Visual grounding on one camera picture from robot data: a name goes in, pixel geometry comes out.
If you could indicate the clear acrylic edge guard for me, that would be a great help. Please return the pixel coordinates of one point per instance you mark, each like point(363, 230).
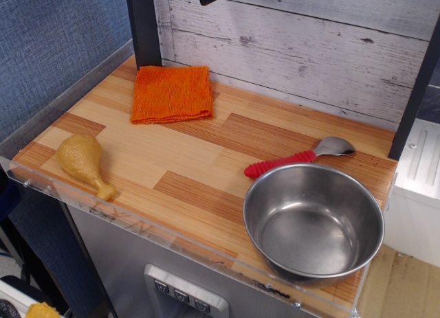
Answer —
point(198, 233)

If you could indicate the folded orange cloth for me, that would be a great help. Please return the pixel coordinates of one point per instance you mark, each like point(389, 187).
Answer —
point(172, 94)

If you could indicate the plastic toy chicken drumstick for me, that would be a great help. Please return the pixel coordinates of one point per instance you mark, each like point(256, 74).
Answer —
point(79, 156)

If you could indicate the dark right vertical post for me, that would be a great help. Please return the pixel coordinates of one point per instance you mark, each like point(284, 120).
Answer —
point(416, 97)

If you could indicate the red handled metal spoon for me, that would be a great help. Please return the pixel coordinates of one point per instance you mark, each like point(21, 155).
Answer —
point(333, 146)

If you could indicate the yellow object bottom left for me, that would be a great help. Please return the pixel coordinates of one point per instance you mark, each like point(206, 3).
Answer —
point(42, 310)

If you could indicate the dark vertical post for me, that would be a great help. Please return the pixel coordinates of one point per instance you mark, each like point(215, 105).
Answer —
point(416, 97)
point(144, 32)

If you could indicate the silver steel bowl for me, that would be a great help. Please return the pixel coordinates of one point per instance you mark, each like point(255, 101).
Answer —
point(315, 226)

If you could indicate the dark left vertical post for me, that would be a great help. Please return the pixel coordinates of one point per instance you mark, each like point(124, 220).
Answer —
point(144, 32)

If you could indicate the silver button control panel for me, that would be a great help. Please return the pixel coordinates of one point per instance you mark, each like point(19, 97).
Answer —
point(161, 282)

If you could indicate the white ribbed side box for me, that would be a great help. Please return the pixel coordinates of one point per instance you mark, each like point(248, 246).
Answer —
point(412, 209)

